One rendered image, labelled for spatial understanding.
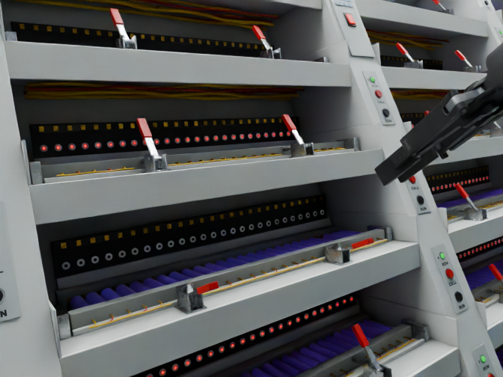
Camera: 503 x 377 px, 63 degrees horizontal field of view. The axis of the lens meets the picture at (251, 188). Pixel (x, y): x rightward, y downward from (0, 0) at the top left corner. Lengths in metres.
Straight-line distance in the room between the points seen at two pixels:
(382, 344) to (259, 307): 0.29
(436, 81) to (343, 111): 0.31
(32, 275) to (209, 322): 0.21
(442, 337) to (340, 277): 0.26
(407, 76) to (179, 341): 0.77
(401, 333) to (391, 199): 0.25
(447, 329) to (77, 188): 0.65
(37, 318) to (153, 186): 0.20
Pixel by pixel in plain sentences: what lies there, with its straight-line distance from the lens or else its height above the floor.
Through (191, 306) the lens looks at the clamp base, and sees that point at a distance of 0.55.
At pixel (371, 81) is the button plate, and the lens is 0.91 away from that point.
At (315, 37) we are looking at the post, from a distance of 0.97.
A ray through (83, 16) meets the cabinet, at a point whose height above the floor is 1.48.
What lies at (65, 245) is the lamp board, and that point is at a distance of 0.66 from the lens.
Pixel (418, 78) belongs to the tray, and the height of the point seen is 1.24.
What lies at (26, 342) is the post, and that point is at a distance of 0.49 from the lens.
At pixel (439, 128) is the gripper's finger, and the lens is 0.53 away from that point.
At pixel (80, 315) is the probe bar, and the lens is 0.54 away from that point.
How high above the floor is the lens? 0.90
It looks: 13 degrees up
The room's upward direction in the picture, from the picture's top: 17 degrees counter-clockwise
